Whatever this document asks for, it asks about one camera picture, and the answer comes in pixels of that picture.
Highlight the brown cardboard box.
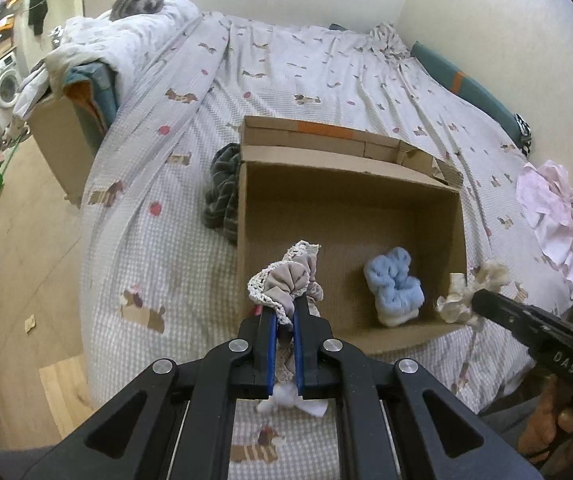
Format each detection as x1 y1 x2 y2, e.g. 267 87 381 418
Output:
235 115 468 357

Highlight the grey striped plush cushion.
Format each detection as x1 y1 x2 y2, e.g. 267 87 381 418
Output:
110 0 166 20

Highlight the person's right hand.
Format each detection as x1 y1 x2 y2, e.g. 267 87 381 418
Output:
515 374 573 467

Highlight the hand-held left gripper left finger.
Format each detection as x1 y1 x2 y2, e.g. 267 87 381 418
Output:
26 306 278 480

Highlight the grey lace-trimmed scrunchie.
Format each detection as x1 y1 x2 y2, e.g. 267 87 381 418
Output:
245 241 331 419

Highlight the teal pillow with orange stripe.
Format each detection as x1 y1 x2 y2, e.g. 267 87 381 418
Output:
409 41 525 147

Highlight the teal and orange blanket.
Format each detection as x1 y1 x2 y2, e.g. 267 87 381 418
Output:
62 61 118 133

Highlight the cream fluffy scrunchie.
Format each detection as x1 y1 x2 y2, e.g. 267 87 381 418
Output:
435 259 510 327

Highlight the black hanging cloth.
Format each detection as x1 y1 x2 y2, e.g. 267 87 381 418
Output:
27 0 48 37

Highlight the dark striped cloth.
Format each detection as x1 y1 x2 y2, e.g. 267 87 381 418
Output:
202 142 242 247

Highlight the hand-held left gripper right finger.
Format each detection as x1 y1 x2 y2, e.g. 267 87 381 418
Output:
293 299 543 480

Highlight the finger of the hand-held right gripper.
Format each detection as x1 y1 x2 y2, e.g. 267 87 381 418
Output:
471 288 560 357

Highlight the pink crumpled cloth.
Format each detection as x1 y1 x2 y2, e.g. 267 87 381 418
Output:
515 159 573 302

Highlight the crumpled patterned cloth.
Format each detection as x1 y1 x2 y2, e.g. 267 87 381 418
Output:
368 22 413 60

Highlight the light blue fluffy scrunchie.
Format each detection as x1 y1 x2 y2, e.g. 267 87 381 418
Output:
363 247 425 329

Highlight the white dog-print duvet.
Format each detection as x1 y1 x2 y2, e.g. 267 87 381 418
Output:
12 0 202 126

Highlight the wooden bed side panel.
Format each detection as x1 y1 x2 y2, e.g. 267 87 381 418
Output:
30 94 103 207

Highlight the black and white patterned pouch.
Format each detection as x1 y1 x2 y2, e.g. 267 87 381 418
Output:
513 112 533 157

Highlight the bed with dog-print sheet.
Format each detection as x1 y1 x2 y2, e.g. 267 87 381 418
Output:
79 10 573 480

